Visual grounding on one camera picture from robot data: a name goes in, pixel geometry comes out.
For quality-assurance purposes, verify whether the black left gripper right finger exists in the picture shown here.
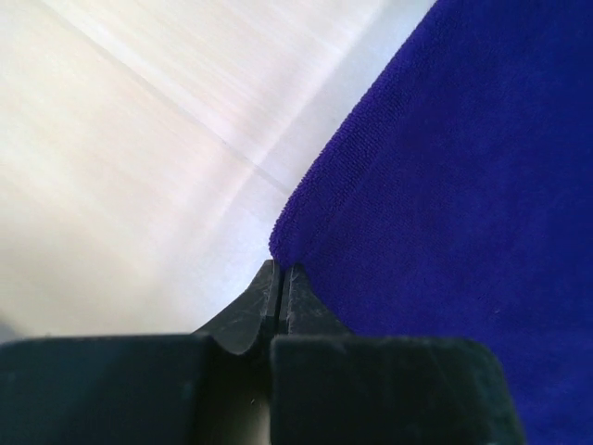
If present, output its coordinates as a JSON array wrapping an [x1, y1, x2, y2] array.
[[277, 264, 352, 336]]

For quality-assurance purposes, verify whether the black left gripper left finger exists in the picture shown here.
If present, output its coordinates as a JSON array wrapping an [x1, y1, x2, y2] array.
[[196, 260, 282, 355]]

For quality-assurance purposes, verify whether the purple towel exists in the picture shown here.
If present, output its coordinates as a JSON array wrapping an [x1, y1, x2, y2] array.
[[270, 1, 592, 444]]

